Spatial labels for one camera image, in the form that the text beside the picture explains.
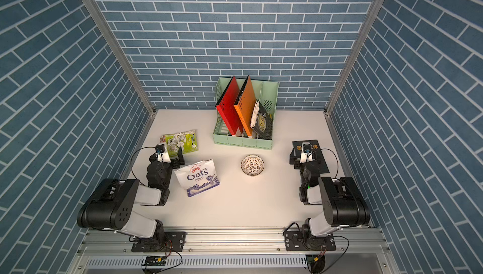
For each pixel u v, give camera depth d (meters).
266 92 1.04
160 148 0.75
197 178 0.78
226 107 0.85
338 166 0.96
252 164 0.95
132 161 0.99
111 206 0.44
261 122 0.96
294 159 0.83
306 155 0.76
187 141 1.02
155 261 0.72
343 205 0.45
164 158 0.77
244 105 0.90
